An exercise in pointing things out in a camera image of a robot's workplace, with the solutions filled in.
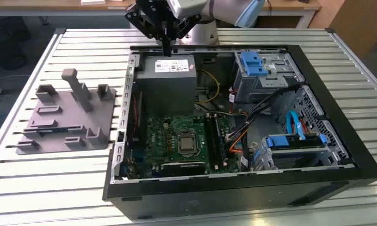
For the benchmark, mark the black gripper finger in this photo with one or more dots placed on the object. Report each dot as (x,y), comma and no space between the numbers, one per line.
(169,47)
(164,47)

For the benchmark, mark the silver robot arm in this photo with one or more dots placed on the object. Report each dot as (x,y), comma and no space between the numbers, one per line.
(201,33)

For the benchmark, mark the black RAM slot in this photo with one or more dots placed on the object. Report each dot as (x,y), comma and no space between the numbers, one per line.
(211,141)

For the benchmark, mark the white box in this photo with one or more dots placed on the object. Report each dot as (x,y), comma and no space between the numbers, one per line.
(92,2)

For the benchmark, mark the grey power supply unit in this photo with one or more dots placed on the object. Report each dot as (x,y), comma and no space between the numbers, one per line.
(167,94)

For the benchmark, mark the blue plastic drive carrier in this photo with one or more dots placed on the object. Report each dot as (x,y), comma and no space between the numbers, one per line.
(251,63)

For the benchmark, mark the wooden desk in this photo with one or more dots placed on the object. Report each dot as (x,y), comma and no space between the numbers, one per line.
(49,6)

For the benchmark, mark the grey metal drive cage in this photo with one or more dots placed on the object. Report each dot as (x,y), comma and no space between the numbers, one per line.
(269,82)

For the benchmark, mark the green motherboard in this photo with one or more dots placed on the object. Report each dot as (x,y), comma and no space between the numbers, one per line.
(159,131)

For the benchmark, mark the black CPU socket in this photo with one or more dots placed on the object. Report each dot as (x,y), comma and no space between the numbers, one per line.
(185,133)

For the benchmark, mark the grey parts rack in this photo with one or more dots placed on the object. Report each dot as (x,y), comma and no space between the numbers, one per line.
(72,113)

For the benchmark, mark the silver CPU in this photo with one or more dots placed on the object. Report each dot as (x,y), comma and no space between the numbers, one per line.
(187,144)

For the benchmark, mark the white board connector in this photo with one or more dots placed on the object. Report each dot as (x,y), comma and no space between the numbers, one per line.
(229,137)

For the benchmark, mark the blue expansion slot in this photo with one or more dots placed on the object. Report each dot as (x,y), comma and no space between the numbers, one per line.
(140,156)

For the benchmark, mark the black office chair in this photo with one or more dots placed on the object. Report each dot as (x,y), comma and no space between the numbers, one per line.
(5,47)

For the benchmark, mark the black graphics card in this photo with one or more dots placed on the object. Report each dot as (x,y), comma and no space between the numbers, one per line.
(181,169)

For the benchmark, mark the hard disk in blue carrier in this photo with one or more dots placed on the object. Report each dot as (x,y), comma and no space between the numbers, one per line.
(280,142)

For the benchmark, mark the wooden cabinet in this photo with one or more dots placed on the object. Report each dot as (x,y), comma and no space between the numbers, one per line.
(357,23)

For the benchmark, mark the grey metal disk bay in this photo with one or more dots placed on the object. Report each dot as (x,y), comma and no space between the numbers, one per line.
(301,151)

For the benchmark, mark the black PC case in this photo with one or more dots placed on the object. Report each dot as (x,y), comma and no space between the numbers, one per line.
(239,186)

